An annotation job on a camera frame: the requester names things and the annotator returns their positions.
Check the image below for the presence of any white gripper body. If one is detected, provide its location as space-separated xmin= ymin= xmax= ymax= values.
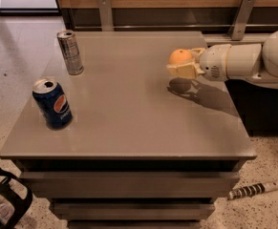
xmin=200 ymin=44 xmax=231 ymax=81

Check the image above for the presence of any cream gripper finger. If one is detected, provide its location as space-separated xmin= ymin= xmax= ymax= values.
xmin=190 ymin=48 xmax=205 ymax=61
xmin=167 ymin=62 xmax=204 ymax=79

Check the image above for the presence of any orange fruit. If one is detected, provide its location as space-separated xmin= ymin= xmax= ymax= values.
xmin=169 ymin=49 xmax=193 ymax=64

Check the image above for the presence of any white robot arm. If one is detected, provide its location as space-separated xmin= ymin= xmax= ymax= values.
xmin=166 ymin=31 xmax=278 ymax=90

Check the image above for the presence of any tall silver can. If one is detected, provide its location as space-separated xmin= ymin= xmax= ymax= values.
xmin=56 ymin=30 xmax=84 ymax=75

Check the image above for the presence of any blue pepsi can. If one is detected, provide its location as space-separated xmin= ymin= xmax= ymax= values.
xmin=32 ymin=77 xmax=73 ymax=129

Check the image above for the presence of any white power strip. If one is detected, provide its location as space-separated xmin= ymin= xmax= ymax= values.
xmin=227 ymin=181 xmax=278 ymax=200

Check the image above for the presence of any right metal bracket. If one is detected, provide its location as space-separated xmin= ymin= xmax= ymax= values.
xmin=228 ymin=0 xmax=256 ymax=41

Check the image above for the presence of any metal bracket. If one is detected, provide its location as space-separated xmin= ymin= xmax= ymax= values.
xmin=97 ymin=0 xmax=114 ymax=31
xmin=228 ymin=0 xmax=256 ymax=41

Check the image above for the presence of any left metal bracket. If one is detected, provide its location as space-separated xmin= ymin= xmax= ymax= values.
xmin=97 ymin=0 xmax=114 ymax=31

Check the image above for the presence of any horizontal metal rail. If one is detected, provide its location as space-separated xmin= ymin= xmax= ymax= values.
xmin=74 ymin=24 xmax=278 ymax=30

